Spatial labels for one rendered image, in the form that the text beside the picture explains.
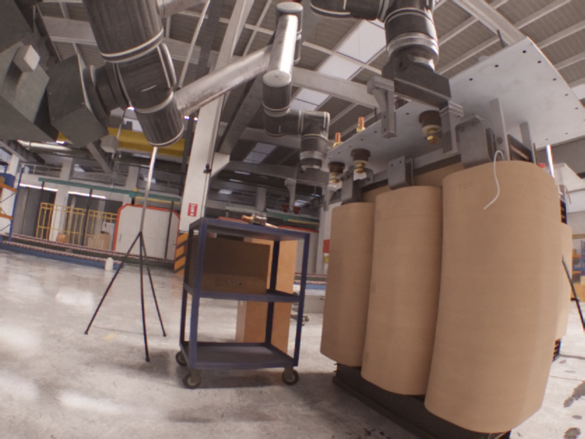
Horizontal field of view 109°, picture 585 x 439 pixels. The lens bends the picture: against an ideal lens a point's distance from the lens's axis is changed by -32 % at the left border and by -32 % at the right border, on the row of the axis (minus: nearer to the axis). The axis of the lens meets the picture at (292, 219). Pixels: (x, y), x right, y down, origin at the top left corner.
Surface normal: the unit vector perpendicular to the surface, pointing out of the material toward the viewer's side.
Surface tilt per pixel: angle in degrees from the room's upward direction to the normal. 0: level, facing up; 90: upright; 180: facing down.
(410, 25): 90
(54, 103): 90
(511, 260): 90
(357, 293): 90
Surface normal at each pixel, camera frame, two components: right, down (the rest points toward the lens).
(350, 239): -0.68, -0.17
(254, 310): 0.37, -0.11
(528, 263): -0.15, -0.16
